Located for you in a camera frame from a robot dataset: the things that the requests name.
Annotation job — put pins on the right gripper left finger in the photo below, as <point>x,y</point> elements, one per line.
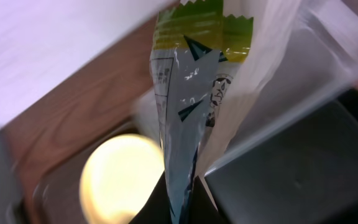
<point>156,210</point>

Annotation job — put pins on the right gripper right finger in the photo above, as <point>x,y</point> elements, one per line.
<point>202,210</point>

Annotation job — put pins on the green snack wrapper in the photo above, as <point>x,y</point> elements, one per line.
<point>196,53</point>

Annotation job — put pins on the white paper chopstick sleeve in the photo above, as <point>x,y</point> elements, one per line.
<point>273,24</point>

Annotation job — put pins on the black waste tray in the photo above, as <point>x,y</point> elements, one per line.
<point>307,173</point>

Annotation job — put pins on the yellow plate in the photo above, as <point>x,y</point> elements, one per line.
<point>118,179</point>

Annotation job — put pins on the dark brown serving tray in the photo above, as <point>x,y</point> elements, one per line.
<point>56,198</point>

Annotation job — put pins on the clear plastic bin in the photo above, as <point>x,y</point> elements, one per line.
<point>320,61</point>

